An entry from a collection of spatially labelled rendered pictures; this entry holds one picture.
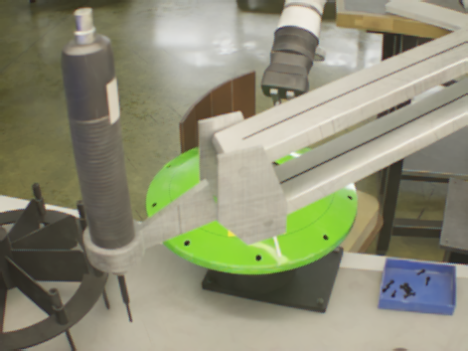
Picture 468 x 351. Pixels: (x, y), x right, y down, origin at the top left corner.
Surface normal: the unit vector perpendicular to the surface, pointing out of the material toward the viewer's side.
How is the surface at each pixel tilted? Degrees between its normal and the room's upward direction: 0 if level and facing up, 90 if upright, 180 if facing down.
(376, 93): 17
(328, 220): 23
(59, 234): 86
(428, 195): 0
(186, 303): 0
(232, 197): 90
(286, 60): 43
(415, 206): 0
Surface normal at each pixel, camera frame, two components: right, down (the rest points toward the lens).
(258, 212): 0.32, 0.54
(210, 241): -0.18, -0.54
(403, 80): -0.28, -0.73
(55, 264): 0.02, 0.53
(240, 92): 0.65, 0.43
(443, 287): 0.00, -0.82
